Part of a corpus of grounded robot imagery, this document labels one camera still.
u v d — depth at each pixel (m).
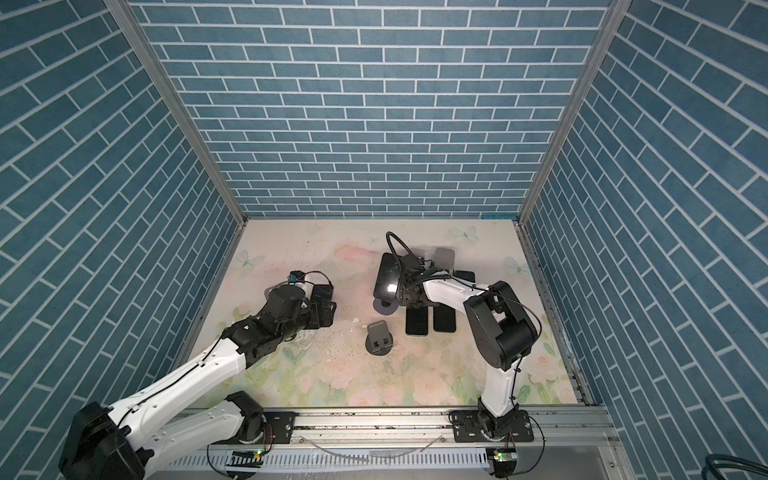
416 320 0.91
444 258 0.99
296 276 0.72
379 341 0.83
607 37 0.75
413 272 0.76
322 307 0.77
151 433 0.43
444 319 0.94
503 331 0.50
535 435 0.73
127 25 0.72
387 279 0.93
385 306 0.94
